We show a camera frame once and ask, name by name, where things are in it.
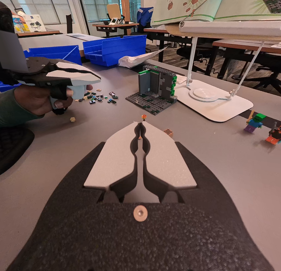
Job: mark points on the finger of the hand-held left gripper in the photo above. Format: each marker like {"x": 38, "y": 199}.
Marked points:
{"x": 70, "y": 65}
{"x": 76, "y": 77}

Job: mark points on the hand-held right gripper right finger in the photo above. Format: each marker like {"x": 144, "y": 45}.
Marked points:
{"x": 169, "y": 159}

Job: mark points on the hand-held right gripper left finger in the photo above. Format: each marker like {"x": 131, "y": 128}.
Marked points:
{"x": 114, "y": 159}

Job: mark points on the pile of small toy bricks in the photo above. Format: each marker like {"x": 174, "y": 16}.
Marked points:
{"x": 98, "y": 97}

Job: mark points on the person's left forearm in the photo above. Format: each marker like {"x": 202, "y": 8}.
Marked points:
{"x": 11, "y": 110}

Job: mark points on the grey desk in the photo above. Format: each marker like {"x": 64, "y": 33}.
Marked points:
{"x": 54, "y": 154}

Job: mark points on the wooden-top office desk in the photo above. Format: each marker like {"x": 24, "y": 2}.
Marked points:
{"x": 241, "y": 45}
{"x": 155, "y": 30}
{"x": 114, "y": 25}

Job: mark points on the person's left hand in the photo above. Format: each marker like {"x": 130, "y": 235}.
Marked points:
{"x": 35, "y": 99}

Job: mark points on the blue plastic bin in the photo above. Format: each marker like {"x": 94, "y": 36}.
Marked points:
{"x": 54, "y": 53}
{"x": 125, "y": 49}
{"x": 92, "y": 49}

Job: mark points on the tan toy brick cube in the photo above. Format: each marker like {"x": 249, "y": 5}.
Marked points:
{"x": 169, "y": 132}

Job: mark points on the white printed carton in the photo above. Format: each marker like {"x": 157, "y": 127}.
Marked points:
{"x": 35, "y": 23}

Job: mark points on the black office chair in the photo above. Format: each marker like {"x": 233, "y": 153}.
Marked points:
{"x": 69, "y": 23}
{"x": 193, "y": 55}
{"x": 263, "y": 77}

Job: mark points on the white crumpled paper bag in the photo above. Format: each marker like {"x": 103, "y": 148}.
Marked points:
{"x": 136, "y": 59}

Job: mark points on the grey toy brick building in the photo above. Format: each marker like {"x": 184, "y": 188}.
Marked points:
{"x": 153, "y": 88}

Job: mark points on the white book stand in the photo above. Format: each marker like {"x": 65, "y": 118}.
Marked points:
{"x": 219, "y": 104}

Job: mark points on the small white paper sheet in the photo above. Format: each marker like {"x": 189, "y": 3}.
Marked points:
{"x": 182, "y": 79}

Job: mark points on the black honeycomb armrest pad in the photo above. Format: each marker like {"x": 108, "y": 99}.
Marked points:
{"x": 13, "y": 145}

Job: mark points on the blue jacket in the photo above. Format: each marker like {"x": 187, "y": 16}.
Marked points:
{"x": 144, "y": 15}

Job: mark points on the zombie figure holding tan sword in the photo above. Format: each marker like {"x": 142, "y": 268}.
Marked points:
{"x": 254, "y": 122}

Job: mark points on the orange toy figure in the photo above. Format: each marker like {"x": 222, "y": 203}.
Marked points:
{"x": 274, "y": 136}

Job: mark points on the pale green instruction booklet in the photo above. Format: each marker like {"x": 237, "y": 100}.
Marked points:
{"x": 241, "y": 5}

